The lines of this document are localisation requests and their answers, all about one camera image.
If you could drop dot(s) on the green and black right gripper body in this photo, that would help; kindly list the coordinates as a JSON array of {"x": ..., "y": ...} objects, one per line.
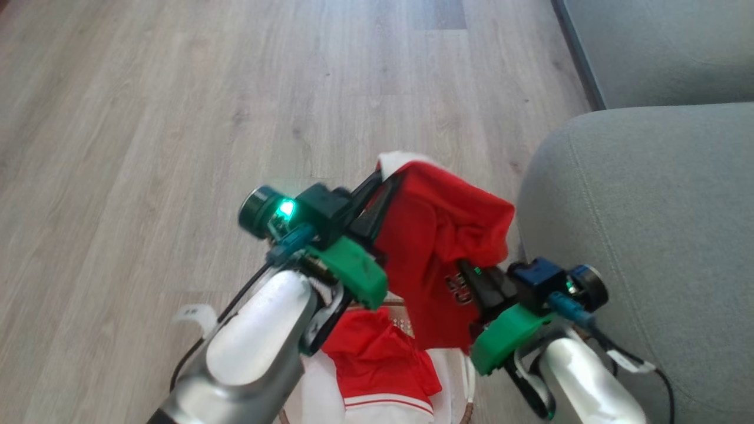
[{"x": 506, "y": 338}]

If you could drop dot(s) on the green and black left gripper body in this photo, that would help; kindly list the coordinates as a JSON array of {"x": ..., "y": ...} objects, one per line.
[{"x": 356, "y": 271}]

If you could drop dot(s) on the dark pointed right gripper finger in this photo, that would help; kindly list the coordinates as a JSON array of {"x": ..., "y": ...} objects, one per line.
[
  {"x": 505, "y": 288},
  {"x": 476, "y": 288}
]

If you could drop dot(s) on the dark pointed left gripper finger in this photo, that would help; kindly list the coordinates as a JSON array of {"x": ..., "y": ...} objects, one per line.
[
  {"x": 366, "y": 191},
  {"x": 383, "y": 206}
]

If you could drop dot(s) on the red jersey with lettering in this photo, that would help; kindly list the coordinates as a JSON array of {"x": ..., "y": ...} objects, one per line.
[{"x": 436, "y": 235}]

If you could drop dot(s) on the red and white striped shorts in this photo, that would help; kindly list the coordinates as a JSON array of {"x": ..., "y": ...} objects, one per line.
[{"x": 383, "y": 359}]

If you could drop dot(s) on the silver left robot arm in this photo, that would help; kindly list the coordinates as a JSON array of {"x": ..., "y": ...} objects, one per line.
[{"x": 253, "y": 335}]

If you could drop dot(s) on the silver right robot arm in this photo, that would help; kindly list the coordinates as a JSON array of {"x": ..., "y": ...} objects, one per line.
[{"x": 583, "y": 377}]

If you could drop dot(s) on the white basket with brown rim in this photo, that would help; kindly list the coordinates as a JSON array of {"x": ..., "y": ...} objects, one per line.
[{"x": 466, "y": 386}]

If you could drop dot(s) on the grey fabric sofa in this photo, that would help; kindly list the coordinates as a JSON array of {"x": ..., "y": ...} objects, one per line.
[{"x": 660, "y": 235}]

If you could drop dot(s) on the dark right wrist camera box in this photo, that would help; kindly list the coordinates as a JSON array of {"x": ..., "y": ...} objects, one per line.
[{"x": 545, "y": 277}]

